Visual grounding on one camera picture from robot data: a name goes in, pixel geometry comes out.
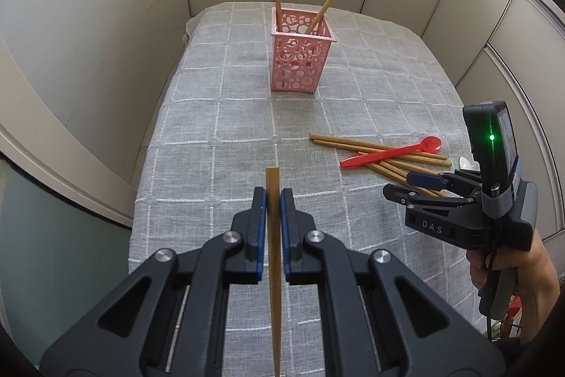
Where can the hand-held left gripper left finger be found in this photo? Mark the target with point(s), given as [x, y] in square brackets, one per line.
[260, 227]

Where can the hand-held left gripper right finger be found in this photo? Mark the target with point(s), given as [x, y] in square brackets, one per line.
[288, 227]

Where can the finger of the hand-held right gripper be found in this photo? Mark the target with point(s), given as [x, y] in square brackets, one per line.
[410, 196]
[426, 179]

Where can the white plastic spoon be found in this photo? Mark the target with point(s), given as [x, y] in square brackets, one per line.
[464, 163]

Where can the red plastic spoon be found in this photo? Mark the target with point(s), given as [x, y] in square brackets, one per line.
[379, 156]

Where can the pink perforated utensil basket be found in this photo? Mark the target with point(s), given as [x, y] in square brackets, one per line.
[293, 63]

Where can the person's right hand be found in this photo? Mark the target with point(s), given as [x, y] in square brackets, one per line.
[479, 271]

